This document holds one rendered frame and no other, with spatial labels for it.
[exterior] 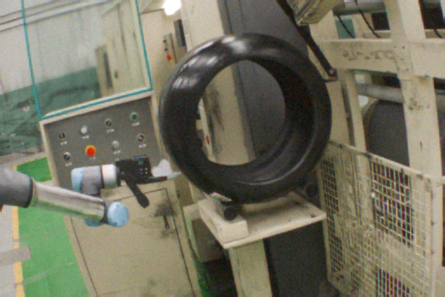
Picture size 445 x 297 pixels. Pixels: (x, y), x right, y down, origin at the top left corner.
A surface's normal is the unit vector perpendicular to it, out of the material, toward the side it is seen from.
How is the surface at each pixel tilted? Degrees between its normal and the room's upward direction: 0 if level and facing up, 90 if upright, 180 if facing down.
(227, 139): 90
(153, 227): 90
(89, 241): 90
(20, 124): 90
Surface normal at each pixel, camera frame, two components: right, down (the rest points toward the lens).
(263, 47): 0.25, -0.02
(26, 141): 0.39, 0.12
